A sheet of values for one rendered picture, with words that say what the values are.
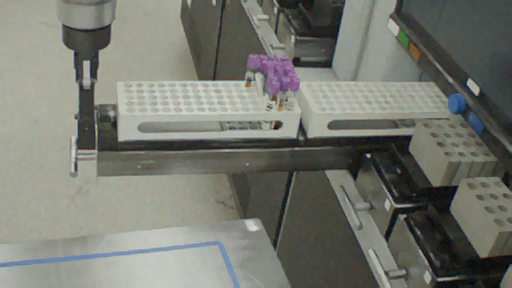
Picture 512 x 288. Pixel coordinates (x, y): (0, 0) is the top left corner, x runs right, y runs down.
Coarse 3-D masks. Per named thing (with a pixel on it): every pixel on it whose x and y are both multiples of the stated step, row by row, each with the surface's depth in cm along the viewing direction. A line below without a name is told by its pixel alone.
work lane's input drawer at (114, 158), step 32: (96, 128) 108; (96, 160) 107; (128, 160) 104; (160, 160) 105; (192, 160) 106; (224, 160) 107; (256, 160) 108; (288, 160) 109; (320, 160) 110; (352, 160) 111
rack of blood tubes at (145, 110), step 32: (128, 96) 106; (160, 96) 107; (192, 96) 107; (224, 96) 108; (256, 96) 109; (128, 128) 102; (160, 128) 109; (192, 128) 109; (224, 128) 109; (256, 128) 109; (288, 128) 107
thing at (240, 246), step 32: (224, 224) 89; (256, 224) 89; (0, 256) 80; (32, 256) 81; (64, 256) 81; (96, 256) 82; (128, 256) 82; (160, 256) 83; (192, 256) 83; (224, 256) 84; (256, 256) 84
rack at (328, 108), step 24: (312, 96) 111; (336, 96) 112; (360, 96) 112; (384, 96) 114; (408, 96) 115; (432, 96) 115; (312, 120) 107; (336, 120) 115; (360, 120) 116; (384, 120) 117; (408, 120) 117
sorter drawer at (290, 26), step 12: (288, 12) 151; (288, 24) 148; (300, 24) 146; (264, 36) 153; (276, 36) 157; (288, 36) 148; (300, 36) 143; (312, 36) 144; (324, 36) 144; (336, 36) 145; (276, 48) 150; (288, 48) 148; (300, 48) 144; (312, 48) 145; (324, 48) 145
